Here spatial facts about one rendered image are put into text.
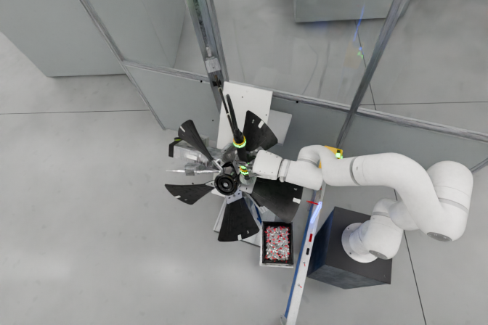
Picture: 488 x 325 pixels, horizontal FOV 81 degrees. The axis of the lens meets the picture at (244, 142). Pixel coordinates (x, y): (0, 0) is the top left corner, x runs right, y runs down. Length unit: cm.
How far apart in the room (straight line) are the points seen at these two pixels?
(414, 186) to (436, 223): 10
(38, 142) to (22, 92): 87
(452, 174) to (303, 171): 45
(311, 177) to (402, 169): 36
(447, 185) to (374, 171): 18
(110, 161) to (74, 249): 86
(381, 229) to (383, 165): 43
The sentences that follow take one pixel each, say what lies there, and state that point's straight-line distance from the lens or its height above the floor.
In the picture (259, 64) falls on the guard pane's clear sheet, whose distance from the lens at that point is 176.
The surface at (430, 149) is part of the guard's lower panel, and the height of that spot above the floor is 77.
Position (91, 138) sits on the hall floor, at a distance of 345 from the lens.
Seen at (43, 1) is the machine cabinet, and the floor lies 102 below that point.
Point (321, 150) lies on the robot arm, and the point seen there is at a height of 158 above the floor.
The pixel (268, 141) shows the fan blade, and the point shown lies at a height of 142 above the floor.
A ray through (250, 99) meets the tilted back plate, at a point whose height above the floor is 131.
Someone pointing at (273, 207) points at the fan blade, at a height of 117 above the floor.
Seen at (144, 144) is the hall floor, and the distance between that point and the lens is 312.
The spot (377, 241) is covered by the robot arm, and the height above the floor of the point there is 136.
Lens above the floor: 249
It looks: 61 degrees down
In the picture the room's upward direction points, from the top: 10 degrees counter-clockwise
